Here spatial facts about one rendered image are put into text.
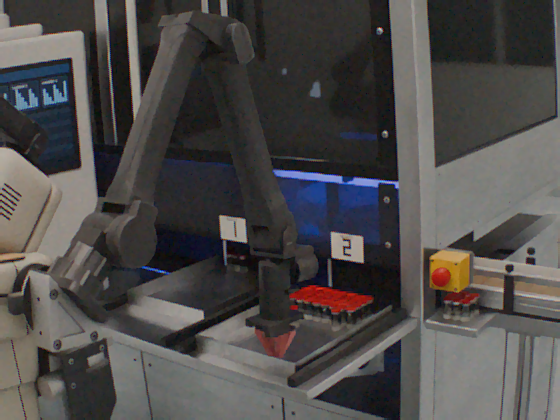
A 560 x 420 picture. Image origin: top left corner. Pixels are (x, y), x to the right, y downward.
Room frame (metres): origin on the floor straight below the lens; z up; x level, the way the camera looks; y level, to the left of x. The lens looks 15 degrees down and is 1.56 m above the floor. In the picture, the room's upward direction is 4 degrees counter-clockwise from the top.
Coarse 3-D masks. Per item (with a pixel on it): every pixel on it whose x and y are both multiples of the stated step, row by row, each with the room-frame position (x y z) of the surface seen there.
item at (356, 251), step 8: (336, 240) 1.75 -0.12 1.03; (352, 240) 1.72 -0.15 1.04; (360, 240) 1.71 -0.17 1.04; (336, 248) 1.75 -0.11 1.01; (352, 248) 1.72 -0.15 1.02; (360, 248) 1.71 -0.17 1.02; (336, 256) 1.75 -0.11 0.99; (344, 256) 1.73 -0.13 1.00; (352, 256) 1.72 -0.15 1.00; (360, 256) 1.71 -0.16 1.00
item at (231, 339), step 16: (240, 320) 1.63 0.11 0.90; (304, 320) 1.65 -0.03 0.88; (368, 320) 1.55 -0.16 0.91; (208, 336) 1.55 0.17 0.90; (224, 336) 1.59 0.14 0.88; (240, 336) 1.59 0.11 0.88; (256, 336) 1.58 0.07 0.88; (304, 336) 1.56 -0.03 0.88; (320, 336) 1.56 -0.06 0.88; (336, 336) 1.55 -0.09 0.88; (352, 336) 1.51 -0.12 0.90; (208, 352) 1.51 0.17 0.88; (224, 352) 1.48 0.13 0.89; (240, 352) 1.45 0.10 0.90; (256, 352) 1.42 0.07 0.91; (288, 352) 1.49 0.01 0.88; (304, 352) 1.48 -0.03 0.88; (320, 352) 1.42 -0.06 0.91; (272, 368) 1.40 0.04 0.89; (288, 368) 1.37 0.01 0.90
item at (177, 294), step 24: (192, 264) 2.00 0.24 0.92; (216, 264) 2.07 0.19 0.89; (144, 288) 1.87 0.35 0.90; (168, 288) 1.92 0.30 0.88; (192, 288) 1.91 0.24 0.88; (216, 288) 1.90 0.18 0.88; (240, 288) 1.89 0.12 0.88; (168, 312) 1.74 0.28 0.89; (192, 312) 1.68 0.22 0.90; (216, 312) 1.69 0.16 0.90
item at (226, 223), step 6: (222, 216) 1.96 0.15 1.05; (222, 222) 1.97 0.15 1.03; (228, 222) 1.95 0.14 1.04; (240, 222) 1.93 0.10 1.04; (222, 228) 1.97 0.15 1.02; (228, 228) 1.95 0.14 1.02; (240, 228) 1.93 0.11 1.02; (222, 234) 1.97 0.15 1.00; (228, 234) 1.95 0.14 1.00; (234, 234) 1.94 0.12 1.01; (240, 234) 1.93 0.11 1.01; (234, 240) 1.94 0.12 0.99; (240, 240) 1.93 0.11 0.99
